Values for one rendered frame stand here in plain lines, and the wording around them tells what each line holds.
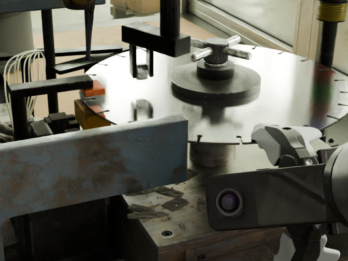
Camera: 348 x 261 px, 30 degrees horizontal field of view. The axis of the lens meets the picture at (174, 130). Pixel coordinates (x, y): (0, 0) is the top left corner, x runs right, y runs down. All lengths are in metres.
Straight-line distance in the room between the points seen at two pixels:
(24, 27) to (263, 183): 0.99
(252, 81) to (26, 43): 0.76
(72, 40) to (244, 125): 1.00
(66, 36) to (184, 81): 0.92
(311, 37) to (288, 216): 0.91
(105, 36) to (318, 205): 1.21
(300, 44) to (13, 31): 0.61
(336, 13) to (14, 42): 0.69
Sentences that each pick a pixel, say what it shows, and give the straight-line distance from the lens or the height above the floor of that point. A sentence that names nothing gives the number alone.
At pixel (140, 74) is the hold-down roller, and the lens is 0.76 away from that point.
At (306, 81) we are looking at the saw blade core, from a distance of 0.82.
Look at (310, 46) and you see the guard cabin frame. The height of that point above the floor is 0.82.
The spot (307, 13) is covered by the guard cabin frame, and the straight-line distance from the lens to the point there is 1.40.
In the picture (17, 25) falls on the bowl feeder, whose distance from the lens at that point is 1.41.
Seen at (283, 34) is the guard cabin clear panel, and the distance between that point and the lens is 1.52.
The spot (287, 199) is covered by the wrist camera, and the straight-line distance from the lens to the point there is 0.51.
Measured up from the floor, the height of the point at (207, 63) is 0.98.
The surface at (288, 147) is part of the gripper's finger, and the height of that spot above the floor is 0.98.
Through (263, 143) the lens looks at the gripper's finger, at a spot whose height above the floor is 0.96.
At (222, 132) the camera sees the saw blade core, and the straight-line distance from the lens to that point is 0.67.
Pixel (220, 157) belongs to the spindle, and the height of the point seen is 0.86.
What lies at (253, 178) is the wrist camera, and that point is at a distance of 0.52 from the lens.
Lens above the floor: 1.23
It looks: 25 degrees down
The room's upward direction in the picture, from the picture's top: 1 degrees clockwise
